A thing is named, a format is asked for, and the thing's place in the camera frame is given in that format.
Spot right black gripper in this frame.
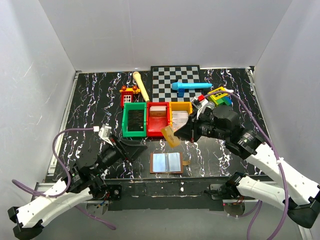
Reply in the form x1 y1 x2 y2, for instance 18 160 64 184
173 110 228 143

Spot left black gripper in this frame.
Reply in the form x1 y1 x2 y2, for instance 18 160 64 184
93 133 148 176

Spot brown leather card holder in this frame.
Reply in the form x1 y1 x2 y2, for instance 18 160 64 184
149 151 191 175

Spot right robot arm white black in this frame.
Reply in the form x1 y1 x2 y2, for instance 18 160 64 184
174 105 320 229

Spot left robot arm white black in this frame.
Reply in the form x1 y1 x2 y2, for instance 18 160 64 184
7 135 148 240

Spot cards in yellow bin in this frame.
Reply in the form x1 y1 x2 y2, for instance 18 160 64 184
172 110 189 131

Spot black card in green bin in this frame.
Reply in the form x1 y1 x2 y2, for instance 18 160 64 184
127 109 144 132

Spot card stack in red bin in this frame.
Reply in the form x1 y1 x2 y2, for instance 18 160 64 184
149 105 167 117

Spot yellow plastic bin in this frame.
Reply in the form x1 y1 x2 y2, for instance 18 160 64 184
169 102 193 127

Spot red plastic bin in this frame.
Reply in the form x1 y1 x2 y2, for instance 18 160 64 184
146 102 170 138

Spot green plastic bin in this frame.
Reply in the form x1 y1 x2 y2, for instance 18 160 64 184
121 102 147 138

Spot black silver microphone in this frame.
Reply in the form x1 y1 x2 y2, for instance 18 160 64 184
205 101 216 112

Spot small blue toy block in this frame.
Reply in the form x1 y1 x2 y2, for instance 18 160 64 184
177 88 185 98

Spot blue toy microphone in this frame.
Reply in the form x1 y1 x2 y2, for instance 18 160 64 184
171 82 213 91

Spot yellow green block toy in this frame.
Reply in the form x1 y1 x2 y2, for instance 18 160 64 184
207 86 233 107

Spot red toy block house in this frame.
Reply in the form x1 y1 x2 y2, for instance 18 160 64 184
119 85 141 109

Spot checkered chess board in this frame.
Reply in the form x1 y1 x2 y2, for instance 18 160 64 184
151 65 203 102

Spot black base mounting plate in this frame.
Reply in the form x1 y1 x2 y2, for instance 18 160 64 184
88 177 244 211

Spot beige toy microphone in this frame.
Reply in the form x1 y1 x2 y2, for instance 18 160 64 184
132 71 150 103

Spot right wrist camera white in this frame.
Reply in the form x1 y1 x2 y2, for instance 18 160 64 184
191 95 209 119

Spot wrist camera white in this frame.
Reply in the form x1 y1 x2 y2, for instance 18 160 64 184
191 95 209 119
98 124 113 146

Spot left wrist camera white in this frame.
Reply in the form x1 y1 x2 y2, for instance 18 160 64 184
98 124 113 146

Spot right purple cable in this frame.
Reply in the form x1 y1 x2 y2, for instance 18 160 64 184
197 90 291 240

